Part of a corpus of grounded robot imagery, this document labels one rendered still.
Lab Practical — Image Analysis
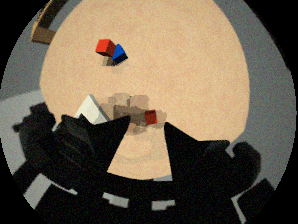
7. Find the blue cube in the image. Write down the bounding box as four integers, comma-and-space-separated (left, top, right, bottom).
112, 44, 128, 64

